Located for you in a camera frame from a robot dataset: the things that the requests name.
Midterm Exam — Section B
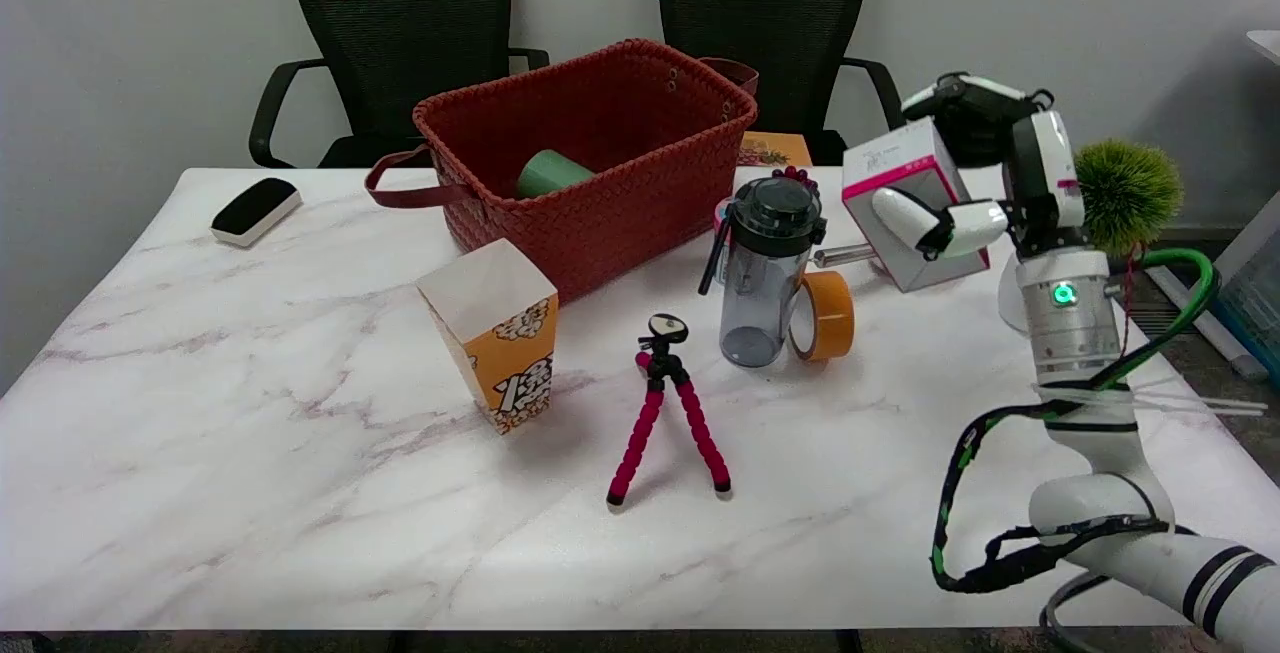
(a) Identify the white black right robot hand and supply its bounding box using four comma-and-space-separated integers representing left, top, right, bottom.
872, 73, 1087, 263

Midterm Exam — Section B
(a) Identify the white paper box pink stripe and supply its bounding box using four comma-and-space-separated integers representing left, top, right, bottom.
841, 117, 991, 293

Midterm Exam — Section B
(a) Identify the red woven basket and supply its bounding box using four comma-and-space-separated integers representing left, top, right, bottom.
365, 38, 759, 304

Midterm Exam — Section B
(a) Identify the orange white popcorn box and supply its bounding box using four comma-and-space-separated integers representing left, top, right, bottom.
416, 239, 559, 436

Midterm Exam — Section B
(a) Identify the green ball plant white pot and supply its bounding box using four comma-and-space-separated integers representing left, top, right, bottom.
998, 138, 1184, 334

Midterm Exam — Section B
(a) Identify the white long pipe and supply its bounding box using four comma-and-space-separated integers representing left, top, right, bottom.
1146, 265, 1269, 380

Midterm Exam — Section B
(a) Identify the blue plastic bin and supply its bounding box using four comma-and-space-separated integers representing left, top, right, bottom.
1215, 195, 1280, 389

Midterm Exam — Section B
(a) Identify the orange tape roll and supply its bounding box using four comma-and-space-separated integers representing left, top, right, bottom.
788, 271, 856, 362

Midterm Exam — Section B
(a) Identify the grey transparent water bottle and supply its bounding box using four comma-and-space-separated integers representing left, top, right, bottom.
698, 176, 828, 369

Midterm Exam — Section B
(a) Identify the black mesh office chair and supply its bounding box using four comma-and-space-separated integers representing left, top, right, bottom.
658, 0, 906, 166
248, 0, 550, 169

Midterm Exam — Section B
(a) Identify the red black flexible tripod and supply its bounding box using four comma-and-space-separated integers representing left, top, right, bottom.
606, 314, 733, 508

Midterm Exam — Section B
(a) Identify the green cup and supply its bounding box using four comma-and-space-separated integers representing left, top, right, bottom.
516, 149, 596, 200

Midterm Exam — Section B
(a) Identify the black white board eraser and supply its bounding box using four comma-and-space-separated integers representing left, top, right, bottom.
211, 177, 303, 248

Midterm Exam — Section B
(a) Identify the black green sleeved cable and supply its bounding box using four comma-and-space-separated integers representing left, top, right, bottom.
932, 248, 1223, 596

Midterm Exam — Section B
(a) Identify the plain black cable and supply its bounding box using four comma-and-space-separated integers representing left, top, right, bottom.
1038, 571, 1113, 653

